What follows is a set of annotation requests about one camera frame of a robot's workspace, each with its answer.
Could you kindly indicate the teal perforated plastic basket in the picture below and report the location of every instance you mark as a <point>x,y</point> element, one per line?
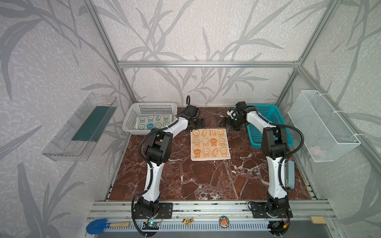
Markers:
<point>271,113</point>

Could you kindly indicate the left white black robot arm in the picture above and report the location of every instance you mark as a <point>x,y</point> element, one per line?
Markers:
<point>155,149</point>

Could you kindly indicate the white wire mesh basket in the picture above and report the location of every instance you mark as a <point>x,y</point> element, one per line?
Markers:
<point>322,126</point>

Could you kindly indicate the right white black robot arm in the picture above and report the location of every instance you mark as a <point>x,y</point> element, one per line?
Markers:
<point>275,148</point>

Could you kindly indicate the white perforated plastic basket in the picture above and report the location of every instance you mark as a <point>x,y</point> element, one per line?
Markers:
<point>146,109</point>

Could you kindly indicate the clear acrylic wall shelf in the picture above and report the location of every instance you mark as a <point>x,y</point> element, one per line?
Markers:
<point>80,134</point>

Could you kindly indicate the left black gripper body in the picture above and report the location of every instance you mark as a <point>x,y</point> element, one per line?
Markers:
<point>197,123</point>

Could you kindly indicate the small wooden block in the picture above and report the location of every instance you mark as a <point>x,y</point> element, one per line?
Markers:
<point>317,220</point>

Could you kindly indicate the round orange green badge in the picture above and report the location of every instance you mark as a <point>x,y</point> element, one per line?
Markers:
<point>224,222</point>

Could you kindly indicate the bear print towel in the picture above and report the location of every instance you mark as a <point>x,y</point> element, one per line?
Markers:
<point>150,122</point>

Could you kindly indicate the pink object in wire basket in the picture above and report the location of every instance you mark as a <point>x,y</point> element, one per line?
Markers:
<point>317,151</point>

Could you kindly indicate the blue toy shovel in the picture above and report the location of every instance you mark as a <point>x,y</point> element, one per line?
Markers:
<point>98,226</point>

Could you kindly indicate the orange patterned towel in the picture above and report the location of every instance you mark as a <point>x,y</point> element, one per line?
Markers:
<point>209,145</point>

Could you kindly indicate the light blue sponge block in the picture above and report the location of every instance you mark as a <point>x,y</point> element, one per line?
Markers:
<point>290,174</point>

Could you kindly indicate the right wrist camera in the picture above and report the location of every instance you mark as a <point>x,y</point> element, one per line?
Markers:
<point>232,114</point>

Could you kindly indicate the small orange green sticker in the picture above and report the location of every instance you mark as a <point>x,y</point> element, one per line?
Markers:
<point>187,221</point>

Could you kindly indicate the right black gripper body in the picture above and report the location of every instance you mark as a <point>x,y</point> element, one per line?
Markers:
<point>230,120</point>

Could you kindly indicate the left green circuit board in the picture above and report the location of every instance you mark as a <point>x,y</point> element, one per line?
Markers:
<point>149,225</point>

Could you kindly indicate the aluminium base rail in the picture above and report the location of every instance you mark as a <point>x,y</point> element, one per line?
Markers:
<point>243,215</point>

